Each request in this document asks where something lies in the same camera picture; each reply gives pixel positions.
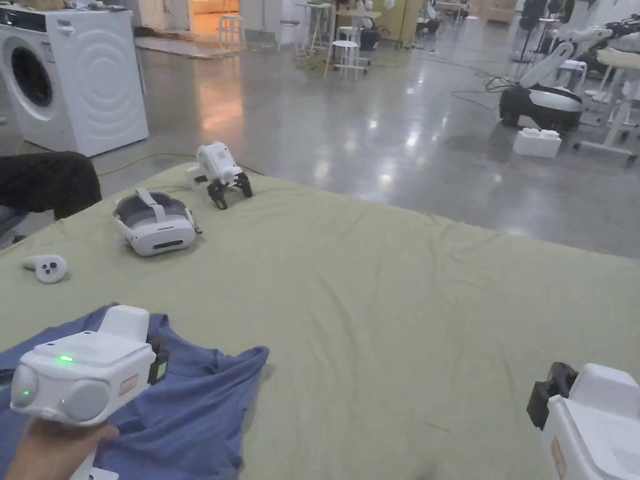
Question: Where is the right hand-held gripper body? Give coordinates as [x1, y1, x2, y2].
[526, 361, 640, 480]

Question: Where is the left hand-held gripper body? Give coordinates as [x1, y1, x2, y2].
[9, 304, 171, 480]

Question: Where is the blue shirt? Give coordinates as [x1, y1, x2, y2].
[0, 302, 271, 480]

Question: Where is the person's left hand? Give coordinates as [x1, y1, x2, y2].
[0, 414, 121, 480]

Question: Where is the white hand controller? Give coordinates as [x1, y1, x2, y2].
[21, 254, 70, 286]

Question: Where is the white headset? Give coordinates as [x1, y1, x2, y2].
[112, 188, 204, 258]

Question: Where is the black chair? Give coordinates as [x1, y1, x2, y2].
[0, 151, 103, 251]

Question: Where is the bed with pale green sheet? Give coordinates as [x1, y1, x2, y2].
[0, 159, 640, 480]

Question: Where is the spare hand-held gripper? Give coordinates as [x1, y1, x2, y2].
[186, 141, 254, 211]

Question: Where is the white washing machine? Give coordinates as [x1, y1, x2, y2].
[0, 4, 151, 159]

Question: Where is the white foam block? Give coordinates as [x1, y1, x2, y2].
[512, 127, 563, 160]

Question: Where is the white robot with black base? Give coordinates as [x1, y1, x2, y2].
[499, 24, 613, 134]

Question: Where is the white round stool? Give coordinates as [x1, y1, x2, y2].
[219, 14, 246, 52]
[324, 39, 372, 81]

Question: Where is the white tall table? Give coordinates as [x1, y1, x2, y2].
[294, 2, 342, 57]

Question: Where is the yellow cable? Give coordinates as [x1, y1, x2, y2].
[94, 152, 201, 177]

